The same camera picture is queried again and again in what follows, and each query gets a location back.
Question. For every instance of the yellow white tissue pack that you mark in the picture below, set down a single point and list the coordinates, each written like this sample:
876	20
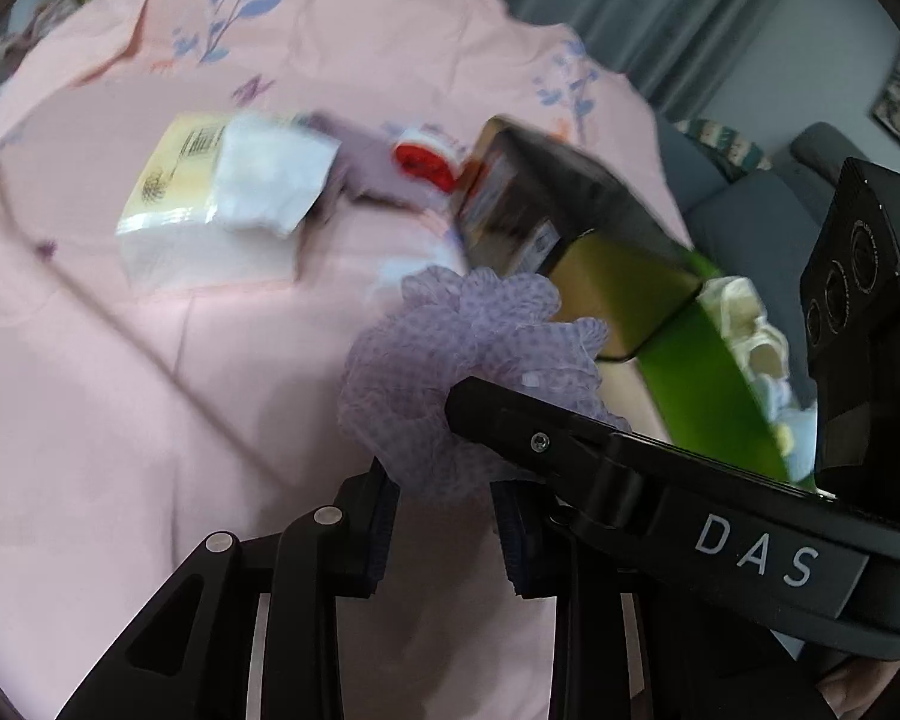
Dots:
172	195

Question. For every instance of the striped pillow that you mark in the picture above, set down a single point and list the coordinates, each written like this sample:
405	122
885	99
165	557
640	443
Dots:
720	139

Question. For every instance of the light blue soft item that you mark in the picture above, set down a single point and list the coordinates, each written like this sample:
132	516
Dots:
791	420

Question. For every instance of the purple cloth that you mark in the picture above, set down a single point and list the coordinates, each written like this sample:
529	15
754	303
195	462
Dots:
375	165

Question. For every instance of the cream soft item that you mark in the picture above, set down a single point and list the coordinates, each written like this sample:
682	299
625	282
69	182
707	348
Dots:
742	315

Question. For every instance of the person's right hand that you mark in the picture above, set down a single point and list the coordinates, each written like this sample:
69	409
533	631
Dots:
847	690

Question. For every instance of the pink floral blanket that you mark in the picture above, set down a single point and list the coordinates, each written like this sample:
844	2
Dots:
157	390

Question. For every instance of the grey-green curtain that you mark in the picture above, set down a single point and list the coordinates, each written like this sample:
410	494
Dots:
645	0

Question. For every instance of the purple mesh bath sponge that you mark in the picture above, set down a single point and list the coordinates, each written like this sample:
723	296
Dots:
435	360

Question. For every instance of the grey sofa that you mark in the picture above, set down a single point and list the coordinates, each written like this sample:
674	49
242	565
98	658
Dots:
750	195

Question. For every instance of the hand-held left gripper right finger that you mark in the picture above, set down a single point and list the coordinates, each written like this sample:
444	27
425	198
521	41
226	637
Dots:
514	547

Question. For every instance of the green box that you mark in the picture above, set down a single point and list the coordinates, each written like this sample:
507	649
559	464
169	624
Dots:
705	375

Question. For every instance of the red white soft item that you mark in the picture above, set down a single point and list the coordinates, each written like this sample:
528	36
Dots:
424	157

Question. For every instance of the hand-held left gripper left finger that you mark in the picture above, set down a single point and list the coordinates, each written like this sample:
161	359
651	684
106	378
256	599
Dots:
381	532

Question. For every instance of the black gold box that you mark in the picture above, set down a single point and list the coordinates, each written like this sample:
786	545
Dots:
562	195

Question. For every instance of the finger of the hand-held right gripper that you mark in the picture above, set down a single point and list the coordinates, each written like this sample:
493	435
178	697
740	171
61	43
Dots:
510	412

